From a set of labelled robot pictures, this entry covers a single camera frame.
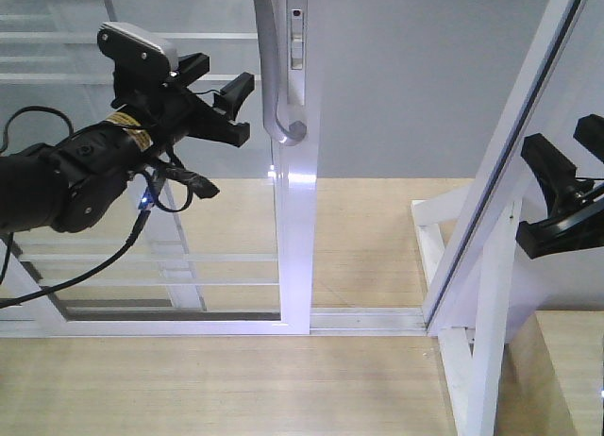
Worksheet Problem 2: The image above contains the white door frame post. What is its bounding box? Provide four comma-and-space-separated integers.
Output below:
411, 0, 589, 337

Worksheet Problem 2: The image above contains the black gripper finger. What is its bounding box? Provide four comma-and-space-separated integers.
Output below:
516, 222, 603, 260
188, 108, 250, 147
521, 133, 603, 218
167, 53, 255, 121

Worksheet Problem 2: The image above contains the wooden platform board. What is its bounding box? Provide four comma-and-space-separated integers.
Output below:
1, 178, 463, 435

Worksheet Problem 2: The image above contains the light wooden box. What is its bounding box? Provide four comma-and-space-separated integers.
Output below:
495, 310, 603, 435

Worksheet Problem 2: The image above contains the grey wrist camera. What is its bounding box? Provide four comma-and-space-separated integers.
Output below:
97, 22, 178, 78

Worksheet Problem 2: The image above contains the grey door lock plate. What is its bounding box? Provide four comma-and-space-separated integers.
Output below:
286, 0, 308, 106

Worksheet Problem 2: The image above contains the white triangular support brace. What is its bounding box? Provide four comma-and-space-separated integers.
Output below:
411, 178, 524, 436

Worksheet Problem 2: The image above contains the aluminium floor track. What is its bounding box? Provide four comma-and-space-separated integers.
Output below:
310, 307, 427, 337

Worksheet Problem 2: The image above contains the white sliding glass door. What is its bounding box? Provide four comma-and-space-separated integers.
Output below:
1, 0, 327, 338

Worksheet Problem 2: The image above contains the black cable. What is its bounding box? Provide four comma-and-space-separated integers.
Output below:
0, 106, 221, 310

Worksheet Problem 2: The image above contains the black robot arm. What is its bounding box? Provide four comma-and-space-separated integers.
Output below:
1, 22, 255, 233

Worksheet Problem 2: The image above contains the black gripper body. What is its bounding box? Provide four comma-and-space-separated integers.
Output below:
97, 60, 211, 146

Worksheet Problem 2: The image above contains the grey metal door handle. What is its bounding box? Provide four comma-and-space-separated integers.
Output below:
253, 0, 307, 146

